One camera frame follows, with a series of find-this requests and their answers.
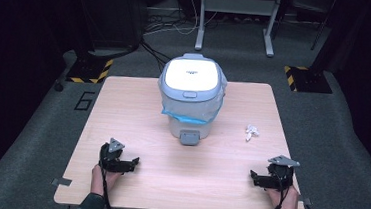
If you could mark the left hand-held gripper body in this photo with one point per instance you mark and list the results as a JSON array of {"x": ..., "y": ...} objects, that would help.
[{"x": 112, "y": 152}]

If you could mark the white trash bin grey lid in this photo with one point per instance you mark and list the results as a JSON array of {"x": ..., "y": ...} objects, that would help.
[{"x": 191, "y": 85}]

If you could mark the white metal stand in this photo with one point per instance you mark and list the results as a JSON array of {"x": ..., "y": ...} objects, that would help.
[{"x": 238, "y": 5}]

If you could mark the white paper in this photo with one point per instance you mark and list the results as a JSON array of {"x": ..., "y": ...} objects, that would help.
[{"x": 251, "y": 131}]

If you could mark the person's left hand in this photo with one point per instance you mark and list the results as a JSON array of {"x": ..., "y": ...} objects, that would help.
[{"x": 102, "y": 180}]

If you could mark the person's right hand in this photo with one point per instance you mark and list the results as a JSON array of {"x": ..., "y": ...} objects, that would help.
[{"x": 286, "y": 202}]

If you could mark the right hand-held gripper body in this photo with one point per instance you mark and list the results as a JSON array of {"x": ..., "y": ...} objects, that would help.
[{"x": 281, "y": 172}]

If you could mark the black yellow striped base plate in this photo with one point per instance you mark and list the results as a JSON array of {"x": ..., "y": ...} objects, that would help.
[
  {"x": 91, "y": 71},
  {"x": 306, "y": 79}
]

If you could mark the dark equipment stand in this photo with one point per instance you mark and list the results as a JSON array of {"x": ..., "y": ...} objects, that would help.
[{"x": 110, "y": 15}]

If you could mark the grey tape piece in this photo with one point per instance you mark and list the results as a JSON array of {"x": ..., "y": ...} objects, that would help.
[
  {"x": 307, "y": 201},
  {"x": 61, "y": 181}
]

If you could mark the blue plastic bin liner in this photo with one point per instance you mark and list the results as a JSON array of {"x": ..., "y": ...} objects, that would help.
[{"x": 206, "y": 114}]

